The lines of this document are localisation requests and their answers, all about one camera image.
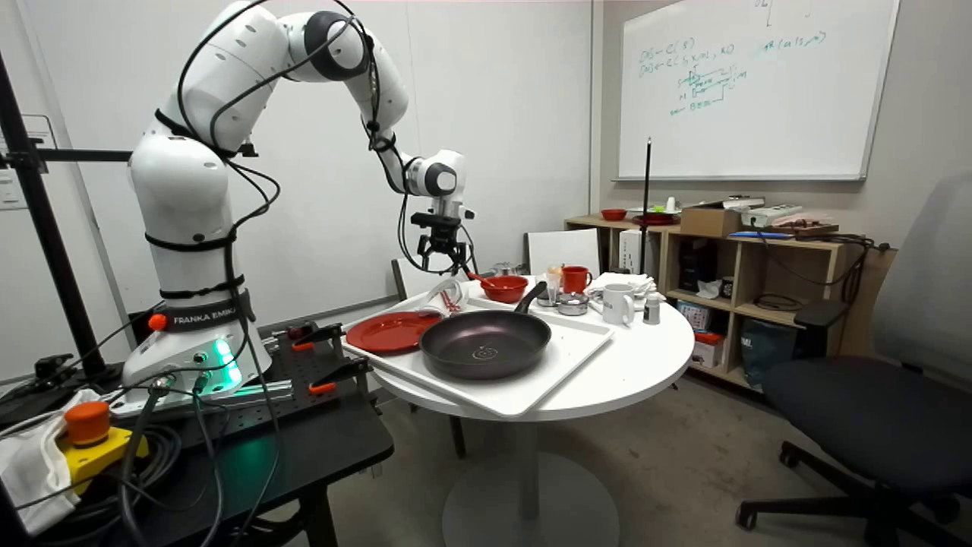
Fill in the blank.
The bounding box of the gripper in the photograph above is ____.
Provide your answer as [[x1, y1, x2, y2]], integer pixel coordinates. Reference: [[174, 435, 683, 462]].
[[416, 226, 472, 274]]

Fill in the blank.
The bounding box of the grey office chair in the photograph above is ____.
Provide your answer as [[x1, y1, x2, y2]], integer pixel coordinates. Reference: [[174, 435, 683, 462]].
[[734, 171, 972, 547]]

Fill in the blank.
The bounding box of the coil of black cable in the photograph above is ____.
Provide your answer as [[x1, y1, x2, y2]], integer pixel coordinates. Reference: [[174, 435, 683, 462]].
[[72, 422, 187, 547]]

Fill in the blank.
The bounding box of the blue bag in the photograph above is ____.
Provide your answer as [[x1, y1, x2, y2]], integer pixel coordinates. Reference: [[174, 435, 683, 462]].
[[740, 318, 800, 389]]

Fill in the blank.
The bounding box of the wooden shelf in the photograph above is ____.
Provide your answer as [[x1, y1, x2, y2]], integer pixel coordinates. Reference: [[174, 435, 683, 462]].
[[563, 214, 898, 393]]

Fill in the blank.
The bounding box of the white panel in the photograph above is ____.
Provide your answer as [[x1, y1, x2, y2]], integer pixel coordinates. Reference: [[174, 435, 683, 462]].
[[526, 228, 603, 278]]

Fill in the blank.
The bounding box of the black pole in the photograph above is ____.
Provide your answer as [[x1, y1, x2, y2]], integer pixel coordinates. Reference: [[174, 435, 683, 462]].
[[639, 137, 655, 276]]

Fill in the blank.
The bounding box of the white mug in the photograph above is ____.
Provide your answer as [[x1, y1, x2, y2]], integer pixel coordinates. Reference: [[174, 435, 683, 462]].
[[601, 283, 636, 327]]

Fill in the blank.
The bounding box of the white power strip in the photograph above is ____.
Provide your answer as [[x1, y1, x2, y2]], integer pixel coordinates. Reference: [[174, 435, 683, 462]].
[[740, 204, 805, 228]]

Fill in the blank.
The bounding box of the white paper sign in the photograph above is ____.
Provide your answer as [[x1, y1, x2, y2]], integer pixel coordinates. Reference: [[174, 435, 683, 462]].
[[0, 114, 58, 213]]

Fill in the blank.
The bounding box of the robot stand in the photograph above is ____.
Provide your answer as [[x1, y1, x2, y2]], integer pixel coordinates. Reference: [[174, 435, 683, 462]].
[[0, 319, 396, 547]]

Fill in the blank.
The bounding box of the white folded cloth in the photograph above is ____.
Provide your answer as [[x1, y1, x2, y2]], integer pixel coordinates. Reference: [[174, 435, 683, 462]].
[[589, 272, 658, 299]]

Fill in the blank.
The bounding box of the black frying pan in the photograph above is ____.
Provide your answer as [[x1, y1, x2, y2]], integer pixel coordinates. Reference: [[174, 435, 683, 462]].
[[419, 280, 553, 381]]

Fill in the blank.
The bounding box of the black clamp with orange tip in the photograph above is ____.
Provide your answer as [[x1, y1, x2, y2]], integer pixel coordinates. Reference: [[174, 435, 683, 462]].
[[291, 323, 347, 353], [308, 357, 374, 397]]

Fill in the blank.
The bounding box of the yellow emergency stop button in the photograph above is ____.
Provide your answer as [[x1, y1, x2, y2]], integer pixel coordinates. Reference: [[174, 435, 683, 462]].
[[57, 401, 150, 495]]

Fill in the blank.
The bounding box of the whiteboard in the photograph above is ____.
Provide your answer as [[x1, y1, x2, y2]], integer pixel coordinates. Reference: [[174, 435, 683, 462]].
[[614, 0, 902, 183]]

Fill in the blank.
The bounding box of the white tray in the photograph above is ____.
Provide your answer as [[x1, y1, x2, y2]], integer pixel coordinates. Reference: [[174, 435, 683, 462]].
[[341, 281, 615, 419]]

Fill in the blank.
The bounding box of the red and white box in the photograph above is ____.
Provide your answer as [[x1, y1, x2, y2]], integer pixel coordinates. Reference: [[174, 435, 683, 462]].
[[690, 330, 727, 370]]

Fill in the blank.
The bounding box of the white towel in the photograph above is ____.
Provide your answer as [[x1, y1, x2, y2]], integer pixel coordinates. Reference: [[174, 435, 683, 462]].
[[415, 278, 471, 318]]

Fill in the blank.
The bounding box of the cardboard box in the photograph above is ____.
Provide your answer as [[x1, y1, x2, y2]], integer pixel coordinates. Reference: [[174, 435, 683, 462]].
[[680, 198, 766, 239]]

